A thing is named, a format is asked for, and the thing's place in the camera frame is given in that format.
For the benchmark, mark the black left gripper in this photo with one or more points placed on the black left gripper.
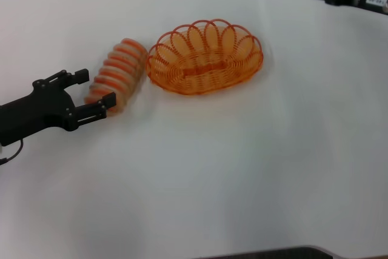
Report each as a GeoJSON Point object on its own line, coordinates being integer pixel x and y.
{"type": "Point", "coordinates": [36, 110]}

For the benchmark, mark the sliced bread loaf orange crust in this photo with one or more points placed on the sliced bread loaf orange crust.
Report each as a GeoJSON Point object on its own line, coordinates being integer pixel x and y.
{"type": "Point", "coordinates": [116, 72]}

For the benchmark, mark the dark curved base panel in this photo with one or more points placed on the dark curved base panel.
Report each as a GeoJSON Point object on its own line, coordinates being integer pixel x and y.
{"type": "Point", "coordinates": [272, 254]}

